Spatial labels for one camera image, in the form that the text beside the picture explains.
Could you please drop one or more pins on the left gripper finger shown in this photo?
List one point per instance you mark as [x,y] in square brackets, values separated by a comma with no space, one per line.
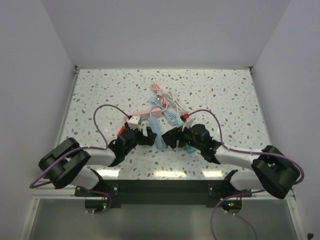
[151,136]
[128,130]

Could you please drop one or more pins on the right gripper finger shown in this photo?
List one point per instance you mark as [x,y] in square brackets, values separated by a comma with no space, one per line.
[171,138]
[182,143]

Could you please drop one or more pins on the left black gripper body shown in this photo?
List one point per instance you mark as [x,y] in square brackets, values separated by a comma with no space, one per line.
[139,138]

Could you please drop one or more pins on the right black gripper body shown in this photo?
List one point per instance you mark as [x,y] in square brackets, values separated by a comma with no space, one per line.
[186,135]

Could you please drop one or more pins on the teal power strip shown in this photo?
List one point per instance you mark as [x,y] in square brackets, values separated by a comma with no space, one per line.
[190,149]

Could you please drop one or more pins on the light blue power strip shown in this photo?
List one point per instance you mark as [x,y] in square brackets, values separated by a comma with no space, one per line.
[156,128]

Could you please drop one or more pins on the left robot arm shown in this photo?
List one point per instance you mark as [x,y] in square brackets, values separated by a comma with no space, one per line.
[63,165]

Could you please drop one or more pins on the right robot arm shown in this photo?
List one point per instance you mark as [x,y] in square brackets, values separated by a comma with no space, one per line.
[275,172]

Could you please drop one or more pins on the red plug adapter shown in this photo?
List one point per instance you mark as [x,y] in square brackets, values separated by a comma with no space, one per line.
[121,130]

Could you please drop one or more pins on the pink power strip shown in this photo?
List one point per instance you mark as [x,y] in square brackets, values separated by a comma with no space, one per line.
[145,114]

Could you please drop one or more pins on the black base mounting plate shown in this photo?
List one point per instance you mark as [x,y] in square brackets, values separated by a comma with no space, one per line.
[159,192]

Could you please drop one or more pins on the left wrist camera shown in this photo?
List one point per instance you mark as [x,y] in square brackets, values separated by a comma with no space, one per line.
[135,122]

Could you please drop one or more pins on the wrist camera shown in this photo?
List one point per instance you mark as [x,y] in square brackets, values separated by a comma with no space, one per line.
[135,122]
[187,120]

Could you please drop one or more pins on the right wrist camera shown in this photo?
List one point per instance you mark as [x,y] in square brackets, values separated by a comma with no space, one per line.
[187,120]

